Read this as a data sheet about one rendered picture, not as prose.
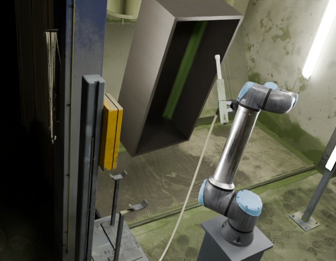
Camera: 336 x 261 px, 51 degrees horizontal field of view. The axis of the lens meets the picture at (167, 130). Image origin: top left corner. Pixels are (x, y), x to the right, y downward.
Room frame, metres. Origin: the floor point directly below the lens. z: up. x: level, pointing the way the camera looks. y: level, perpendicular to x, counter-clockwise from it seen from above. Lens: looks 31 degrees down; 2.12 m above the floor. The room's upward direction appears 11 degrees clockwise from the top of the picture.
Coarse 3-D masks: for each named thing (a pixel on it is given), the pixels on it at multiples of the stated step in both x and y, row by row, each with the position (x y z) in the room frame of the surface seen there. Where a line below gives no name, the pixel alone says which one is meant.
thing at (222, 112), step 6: (216, 60) 2.35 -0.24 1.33; (216, 84) 2.26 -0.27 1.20; (222, 84) 2.22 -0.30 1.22; (222, 90) 2.20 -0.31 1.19; (222, 96) 2.17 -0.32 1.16; (222, 102) 2.14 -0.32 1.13; (222, 108) 2.11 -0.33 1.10; (216, 114) 2.26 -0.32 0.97; (222, 114) 2.08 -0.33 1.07; (222, 120) 2.06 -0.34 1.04
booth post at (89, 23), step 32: (64, 0) 1.45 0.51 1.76; (96, 0) 1.51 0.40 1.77; (64, 32) 1.45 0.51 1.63; (96, 32) 1.52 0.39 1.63; (64, 64) 1.44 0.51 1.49; (96, 64) 1.52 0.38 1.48; (64, 96) 1.44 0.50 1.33; (64, 128) 1.44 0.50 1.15; (64, 160) 1.44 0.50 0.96; (64, 192) 1.44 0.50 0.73; (64, 224) 1.44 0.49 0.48; (64, 256) 1.44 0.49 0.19
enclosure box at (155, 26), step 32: (160, 0) 2.24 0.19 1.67; (192, 0) 2.42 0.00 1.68; (160, 32) 2.15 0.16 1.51; (192, 32) 2.73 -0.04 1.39; (224, 32) 2.57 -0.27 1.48; (128, 64) 2.38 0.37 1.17; (160, 64) 2.12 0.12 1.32; (192, 64) 2.76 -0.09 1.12; (128, 96) 2.35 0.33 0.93; (160, 96) 2.76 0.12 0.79; (192, 96) 2.71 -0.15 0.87; (128, 128) 2.31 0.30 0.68; (160, 128) 2.69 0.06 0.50; (192, 128) 2.62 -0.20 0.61
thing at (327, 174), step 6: (324, 174) 2.42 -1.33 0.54; (330, 174) 2.40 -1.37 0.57; (324, 180) 2.41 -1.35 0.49; (318, 186) 2.42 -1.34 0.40; (324, 186) 2.40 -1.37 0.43; (318, 192) 2.40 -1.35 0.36; (312, 198) 2.42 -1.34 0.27; (318, 198) 2.40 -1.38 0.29; (312, 204) 2.40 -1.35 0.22; (306, 210) 2.42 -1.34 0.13; (312, 210) 2.40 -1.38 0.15; (306, 216) 2.40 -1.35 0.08
